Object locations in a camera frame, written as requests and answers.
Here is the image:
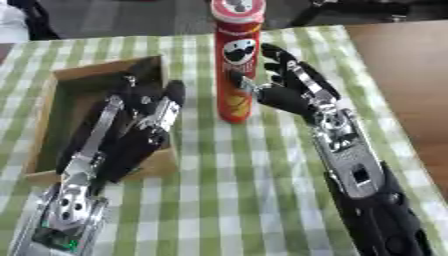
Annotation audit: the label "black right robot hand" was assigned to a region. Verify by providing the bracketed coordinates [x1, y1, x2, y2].
[229, 42, 343, 126]

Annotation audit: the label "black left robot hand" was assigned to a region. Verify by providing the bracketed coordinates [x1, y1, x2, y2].
[54, 59, 188, 194]

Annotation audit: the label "tan cardboard box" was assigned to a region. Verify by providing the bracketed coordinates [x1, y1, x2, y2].
[22, 54, 181, 186]

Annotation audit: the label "red cylindrical chips can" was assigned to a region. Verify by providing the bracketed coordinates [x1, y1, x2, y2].
[208, 0, 268, 125]

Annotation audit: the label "black tripod legs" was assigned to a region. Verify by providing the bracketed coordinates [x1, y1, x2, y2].
[287, 0, 413, 28]

